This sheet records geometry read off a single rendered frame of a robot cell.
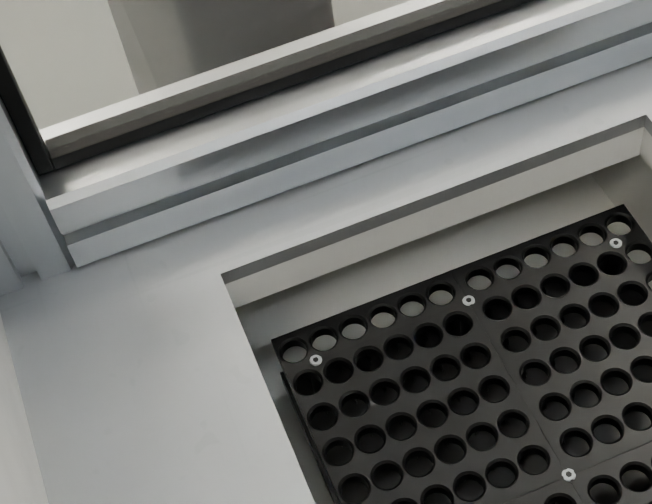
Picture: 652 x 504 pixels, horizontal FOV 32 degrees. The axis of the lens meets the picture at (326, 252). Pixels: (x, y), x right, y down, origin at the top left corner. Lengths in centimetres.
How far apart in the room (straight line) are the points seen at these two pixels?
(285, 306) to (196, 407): 16
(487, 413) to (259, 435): 10
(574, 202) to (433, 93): 16
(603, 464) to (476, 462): 5
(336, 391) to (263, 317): 11
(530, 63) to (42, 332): 24
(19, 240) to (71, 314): 4
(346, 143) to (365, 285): 13
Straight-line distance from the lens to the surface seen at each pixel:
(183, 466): 44
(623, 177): 61
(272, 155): 48
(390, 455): 48
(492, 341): 50
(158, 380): 46
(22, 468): 42
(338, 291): 60
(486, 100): 51
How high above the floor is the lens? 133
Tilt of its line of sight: 53 degrees down
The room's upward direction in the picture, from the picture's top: 10 degrees counter-clockwise
